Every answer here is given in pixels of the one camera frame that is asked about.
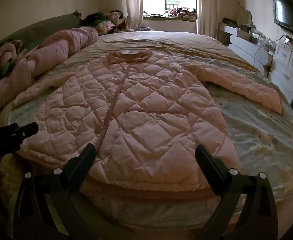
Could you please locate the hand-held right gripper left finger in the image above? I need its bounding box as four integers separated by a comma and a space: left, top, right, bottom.
13, 143, 97, 240

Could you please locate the beige bed sheet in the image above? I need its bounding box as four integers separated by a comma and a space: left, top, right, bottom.
97, 31, 262, 73

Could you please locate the rolled pink duvet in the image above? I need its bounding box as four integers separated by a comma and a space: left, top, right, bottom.
0, 27, 98, 112

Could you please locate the pile of clothes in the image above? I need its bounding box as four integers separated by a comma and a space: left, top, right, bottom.
82, 10, 126, 34

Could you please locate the white dresser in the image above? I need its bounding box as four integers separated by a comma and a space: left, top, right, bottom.
270, 40, 293, 103

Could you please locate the white curtain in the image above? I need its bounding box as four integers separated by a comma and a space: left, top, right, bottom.
117, 0, 144, 30
196, 0, 220, 39

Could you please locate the pink quilted coat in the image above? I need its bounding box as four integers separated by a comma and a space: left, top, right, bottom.
13, 49, 283, 193

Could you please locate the wall television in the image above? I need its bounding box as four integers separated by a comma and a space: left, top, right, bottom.
273, 0, 293, 39

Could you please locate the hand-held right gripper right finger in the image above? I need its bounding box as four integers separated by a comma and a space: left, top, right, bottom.
195, 144, 279, 240

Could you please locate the white vanity desk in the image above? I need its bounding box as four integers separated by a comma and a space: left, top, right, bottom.
219, 22, 274, 73

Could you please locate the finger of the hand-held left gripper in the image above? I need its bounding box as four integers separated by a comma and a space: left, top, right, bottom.
11, 122, 39, 139

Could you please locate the pile of plush toys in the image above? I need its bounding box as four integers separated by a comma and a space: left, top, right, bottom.
163, 6, 197, 21

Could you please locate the cluster of desk clutter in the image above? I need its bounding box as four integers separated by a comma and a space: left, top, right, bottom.
239, 22, 278, 53

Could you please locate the rolled floral blanket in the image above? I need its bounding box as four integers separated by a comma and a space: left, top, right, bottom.
0, 39, 24, 75

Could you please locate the green padded headboard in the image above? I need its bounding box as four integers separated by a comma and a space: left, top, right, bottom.
0, 10, 83, 63

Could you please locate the vanity mirror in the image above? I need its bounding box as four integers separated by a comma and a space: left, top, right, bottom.
238, 7, 253, 26

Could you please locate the black cable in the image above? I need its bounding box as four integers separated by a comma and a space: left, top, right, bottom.
253, 35, 290, 67

